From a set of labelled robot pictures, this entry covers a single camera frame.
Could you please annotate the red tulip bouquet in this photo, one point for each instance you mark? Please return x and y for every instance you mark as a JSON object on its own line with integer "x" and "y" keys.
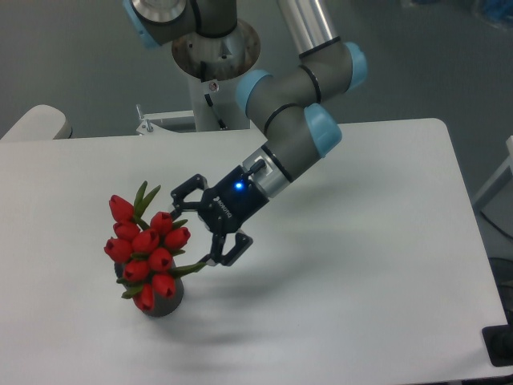
{"x": 144, "y": 246}

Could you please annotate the dark grey ribbed vase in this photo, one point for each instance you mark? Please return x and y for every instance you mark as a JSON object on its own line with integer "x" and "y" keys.
{"x": 158, "y": 295}

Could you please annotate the black device at table edge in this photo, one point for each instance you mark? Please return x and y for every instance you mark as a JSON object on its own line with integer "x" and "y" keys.
{"x": 498, "y": 341}

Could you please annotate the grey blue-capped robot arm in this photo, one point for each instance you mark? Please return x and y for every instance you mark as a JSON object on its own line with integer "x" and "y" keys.
{"x": 287, "y": 110}

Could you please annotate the blue object top right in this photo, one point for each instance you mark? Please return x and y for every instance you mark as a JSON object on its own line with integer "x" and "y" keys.
{"x": 497, "y": 12}

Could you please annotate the white metal base frame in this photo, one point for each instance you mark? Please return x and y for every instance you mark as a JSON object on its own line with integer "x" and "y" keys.
{"x": 168, "y": 120}

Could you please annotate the white furniture at right edge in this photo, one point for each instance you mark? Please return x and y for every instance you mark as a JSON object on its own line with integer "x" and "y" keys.
{"x": 492, "y": 186}

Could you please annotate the beige chair armrest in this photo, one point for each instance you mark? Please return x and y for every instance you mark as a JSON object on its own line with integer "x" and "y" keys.
{"x": 41, "y": 122}

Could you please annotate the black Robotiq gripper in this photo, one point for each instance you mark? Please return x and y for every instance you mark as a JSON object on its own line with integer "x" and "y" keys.
{"x": 223, "y": 208}

